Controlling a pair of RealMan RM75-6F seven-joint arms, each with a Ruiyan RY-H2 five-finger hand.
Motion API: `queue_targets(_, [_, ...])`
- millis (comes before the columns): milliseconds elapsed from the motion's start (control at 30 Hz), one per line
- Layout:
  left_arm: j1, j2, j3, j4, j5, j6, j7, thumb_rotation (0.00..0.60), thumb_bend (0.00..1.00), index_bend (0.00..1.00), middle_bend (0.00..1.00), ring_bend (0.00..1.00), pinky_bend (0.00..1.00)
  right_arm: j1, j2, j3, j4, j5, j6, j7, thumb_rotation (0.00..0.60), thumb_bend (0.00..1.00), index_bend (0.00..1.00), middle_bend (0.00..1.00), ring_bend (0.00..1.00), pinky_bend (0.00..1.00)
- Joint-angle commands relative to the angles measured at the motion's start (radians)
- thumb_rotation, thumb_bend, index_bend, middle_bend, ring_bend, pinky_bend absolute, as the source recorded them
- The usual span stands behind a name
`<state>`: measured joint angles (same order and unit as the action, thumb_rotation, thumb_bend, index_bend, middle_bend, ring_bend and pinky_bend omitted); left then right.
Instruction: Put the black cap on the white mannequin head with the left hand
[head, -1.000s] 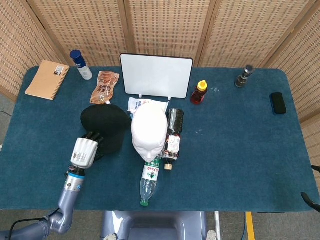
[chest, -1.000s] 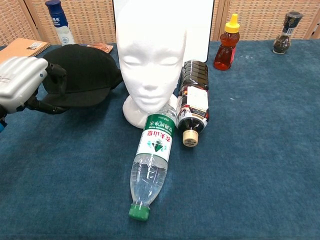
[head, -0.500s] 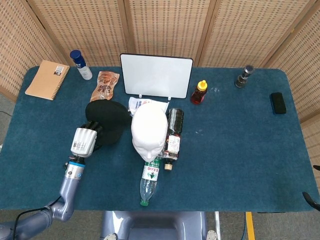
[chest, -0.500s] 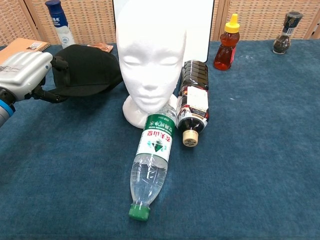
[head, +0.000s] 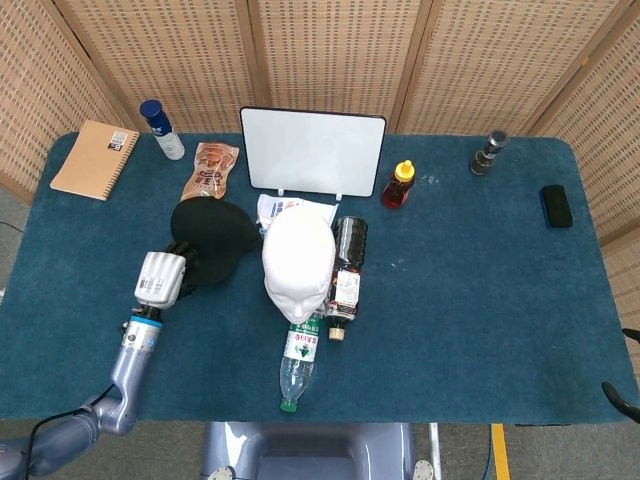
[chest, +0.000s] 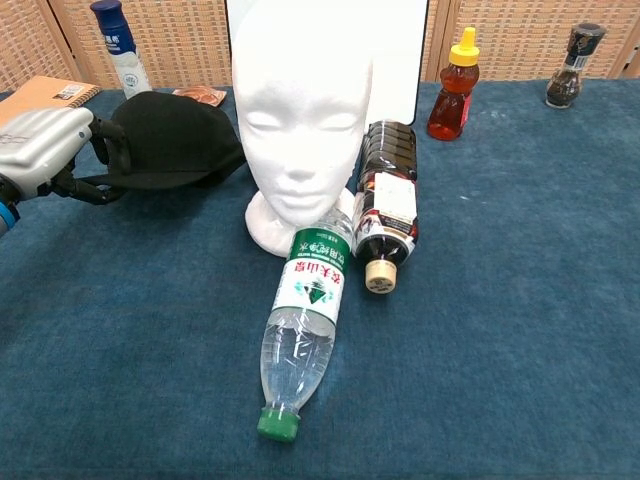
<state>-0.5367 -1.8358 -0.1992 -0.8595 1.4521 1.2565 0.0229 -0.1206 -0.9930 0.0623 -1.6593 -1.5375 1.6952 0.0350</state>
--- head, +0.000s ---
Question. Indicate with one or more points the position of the white mannequin head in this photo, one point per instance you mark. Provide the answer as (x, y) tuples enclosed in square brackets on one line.
[(299, 260)]

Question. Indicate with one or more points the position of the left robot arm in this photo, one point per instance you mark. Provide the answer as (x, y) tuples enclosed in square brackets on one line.
[(130, 370)]

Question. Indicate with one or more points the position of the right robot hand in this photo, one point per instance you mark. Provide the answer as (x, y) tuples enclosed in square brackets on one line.
[(625, 401)]

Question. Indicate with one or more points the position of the dark soy sauce bottle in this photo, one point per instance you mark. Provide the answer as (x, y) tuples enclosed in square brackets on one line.
[(350, 260)]

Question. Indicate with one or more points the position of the clear water bottle green label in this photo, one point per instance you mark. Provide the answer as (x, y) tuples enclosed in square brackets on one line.
[(300, 360)]

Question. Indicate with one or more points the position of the black eraser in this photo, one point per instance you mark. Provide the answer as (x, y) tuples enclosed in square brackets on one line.
[(556, 207)]

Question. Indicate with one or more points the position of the black cap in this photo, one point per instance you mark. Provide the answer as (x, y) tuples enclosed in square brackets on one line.
[(215, 235)]

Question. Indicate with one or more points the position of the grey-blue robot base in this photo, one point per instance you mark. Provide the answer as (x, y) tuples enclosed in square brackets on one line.
[(305, 450)]

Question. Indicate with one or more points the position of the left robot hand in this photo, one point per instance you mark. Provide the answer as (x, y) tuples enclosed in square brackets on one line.
[(157, 280)]

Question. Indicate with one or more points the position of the white plastic packet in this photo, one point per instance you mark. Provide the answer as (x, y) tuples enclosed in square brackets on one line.
[(272, 207)]

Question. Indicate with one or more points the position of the orange spout pouch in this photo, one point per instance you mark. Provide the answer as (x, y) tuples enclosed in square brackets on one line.
[(210, 170)]

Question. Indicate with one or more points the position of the blue table mat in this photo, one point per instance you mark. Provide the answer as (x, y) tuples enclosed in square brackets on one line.
[(450, 300)]

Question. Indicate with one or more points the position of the woven folding screen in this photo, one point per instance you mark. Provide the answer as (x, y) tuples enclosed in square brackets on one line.
[(325, 50)]

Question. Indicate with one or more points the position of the white bottle blue cap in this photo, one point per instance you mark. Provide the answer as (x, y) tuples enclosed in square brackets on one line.
[(162, 135)]

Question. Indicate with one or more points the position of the honey bottle yellow cap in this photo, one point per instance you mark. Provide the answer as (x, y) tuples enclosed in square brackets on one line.
[(397, 192)]

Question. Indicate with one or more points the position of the brown spiral notebook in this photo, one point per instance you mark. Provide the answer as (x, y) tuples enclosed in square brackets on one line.
[(92, 160)]

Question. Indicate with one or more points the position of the small white whiteboard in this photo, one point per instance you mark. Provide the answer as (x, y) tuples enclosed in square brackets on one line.
[(312, 152)]

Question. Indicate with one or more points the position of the white metal pole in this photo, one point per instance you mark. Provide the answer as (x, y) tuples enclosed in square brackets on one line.
[(434, 450)]

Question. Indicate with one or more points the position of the glass pepper grinder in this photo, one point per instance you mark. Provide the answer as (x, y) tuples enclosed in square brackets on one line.
[(487, 157)]

